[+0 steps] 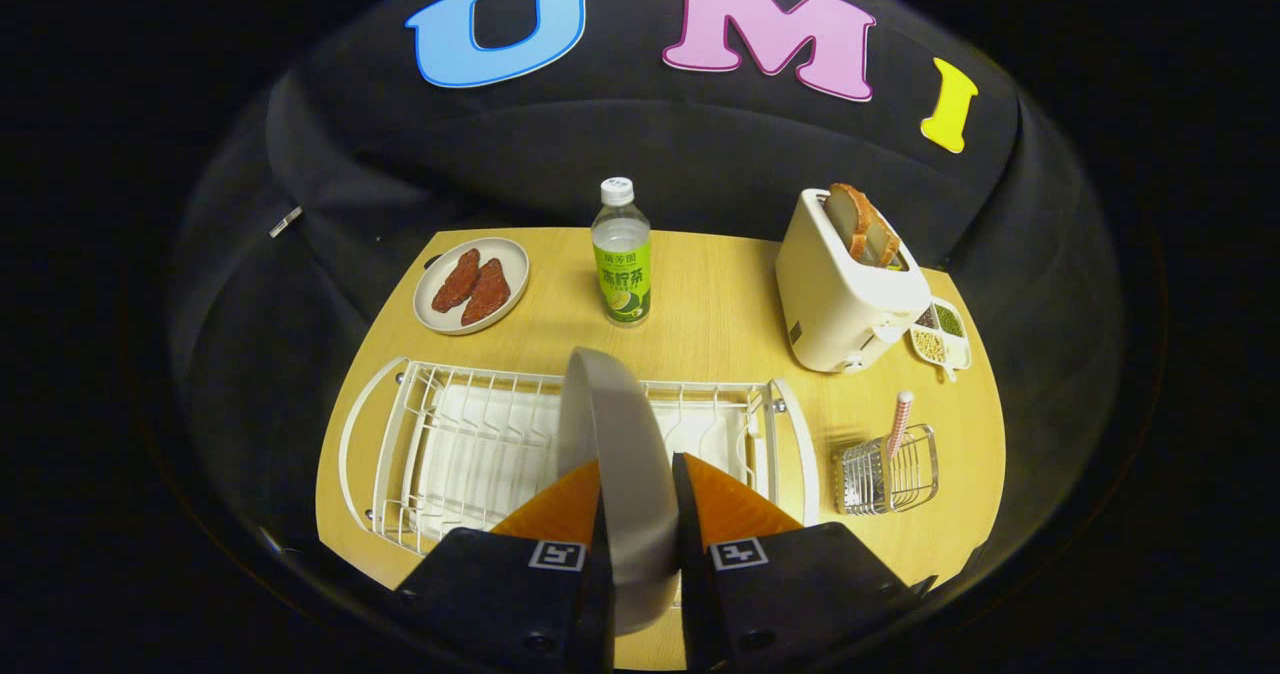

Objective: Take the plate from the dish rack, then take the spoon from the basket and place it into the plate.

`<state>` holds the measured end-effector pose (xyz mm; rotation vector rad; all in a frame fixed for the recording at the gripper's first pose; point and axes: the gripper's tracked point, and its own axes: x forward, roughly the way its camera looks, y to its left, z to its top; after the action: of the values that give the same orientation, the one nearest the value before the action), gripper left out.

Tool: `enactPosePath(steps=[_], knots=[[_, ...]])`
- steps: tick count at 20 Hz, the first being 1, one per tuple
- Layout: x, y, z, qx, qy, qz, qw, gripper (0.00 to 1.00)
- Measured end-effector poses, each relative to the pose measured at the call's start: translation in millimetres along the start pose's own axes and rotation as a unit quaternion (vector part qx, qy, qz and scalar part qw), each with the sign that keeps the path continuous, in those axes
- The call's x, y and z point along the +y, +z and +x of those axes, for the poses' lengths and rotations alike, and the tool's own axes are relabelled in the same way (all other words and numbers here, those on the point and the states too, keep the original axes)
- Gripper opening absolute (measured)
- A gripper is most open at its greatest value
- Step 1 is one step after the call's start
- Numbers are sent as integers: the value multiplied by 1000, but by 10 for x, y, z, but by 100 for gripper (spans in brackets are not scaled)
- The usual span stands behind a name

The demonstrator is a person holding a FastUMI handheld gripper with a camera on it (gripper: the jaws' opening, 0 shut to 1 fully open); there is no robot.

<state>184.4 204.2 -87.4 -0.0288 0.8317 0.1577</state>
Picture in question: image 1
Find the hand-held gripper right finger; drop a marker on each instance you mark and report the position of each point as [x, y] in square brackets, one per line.
[692, 574]

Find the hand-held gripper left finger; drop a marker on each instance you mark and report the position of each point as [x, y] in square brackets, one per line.
[500, 594]

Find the beige round plate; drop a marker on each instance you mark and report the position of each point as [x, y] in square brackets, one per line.
[620, 454]

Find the white divided dish of beans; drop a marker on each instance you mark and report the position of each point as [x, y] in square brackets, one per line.
[940, 344]

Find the small beige dish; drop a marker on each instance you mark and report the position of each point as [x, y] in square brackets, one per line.
[505, 254]

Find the green label drink bottle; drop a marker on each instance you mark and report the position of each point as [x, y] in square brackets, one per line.
[622, 284]

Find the red meat slice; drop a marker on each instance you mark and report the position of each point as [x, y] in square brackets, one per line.
[456, 280]
[486, 292]

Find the white toaster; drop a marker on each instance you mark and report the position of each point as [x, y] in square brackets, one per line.
[830, 304]

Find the bread slice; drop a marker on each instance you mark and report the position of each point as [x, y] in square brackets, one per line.
[848, 216]
[885, 244]

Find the black backdrop cloth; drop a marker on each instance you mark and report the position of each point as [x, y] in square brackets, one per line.
[700, 144]

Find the small white clip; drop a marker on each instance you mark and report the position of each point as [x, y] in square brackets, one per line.
[285, 221]

